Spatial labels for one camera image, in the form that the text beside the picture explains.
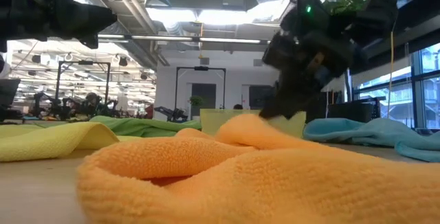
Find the black wall screen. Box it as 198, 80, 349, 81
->
249, 85, 276, 108

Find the dark computer monitor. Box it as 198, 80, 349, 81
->
0, 78, 21, 108

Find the yellow microfiber towel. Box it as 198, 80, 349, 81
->
0, 121, 145, 163

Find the green microfiber towel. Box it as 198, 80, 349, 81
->
88, 115, 203, 138

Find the small background potted plant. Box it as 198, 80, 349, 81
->
188, 95, 205, 121

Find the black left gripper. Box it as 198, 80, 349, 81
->
34, 0, 118, 49

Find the black equipment rack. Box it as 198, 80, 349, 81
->
327, 96, 382, 124

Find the black robot station frame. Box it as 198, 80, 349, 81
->
55, 60, 111, 115
175, 66, 227, 111

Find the orange microfiber towel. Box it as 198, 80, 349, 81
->
76, 113, 440, 224

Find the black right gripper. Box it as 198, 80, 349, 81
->
258, 27, 358, 121

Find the yellow translucent plastic bin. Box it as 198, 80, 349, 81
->
199, 109, 307, 139

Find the long ceiling light strip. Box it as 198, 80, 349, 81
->
98, 34, 271, 45

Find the black plant pot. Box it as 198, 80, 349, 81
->
305, 91, 329, 124

